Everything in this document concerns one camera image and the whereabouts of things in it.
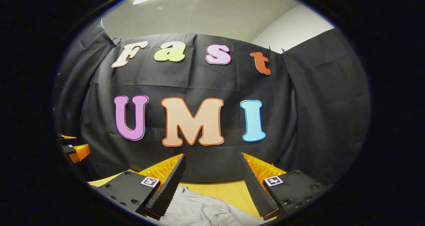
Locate black backdrop cloth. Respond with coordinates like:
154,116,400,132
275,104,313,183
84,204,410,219
53,18,372,186

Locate grey sweatshirt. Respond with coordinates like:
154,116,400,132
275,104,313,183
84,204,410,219
159,185,266,226

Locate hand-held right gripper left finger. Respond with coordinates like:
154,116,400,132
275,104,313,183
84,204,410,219
88,153,186,220

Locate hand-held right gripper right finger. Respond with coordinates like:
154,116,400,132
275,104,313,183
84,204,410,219
240,152,332,220

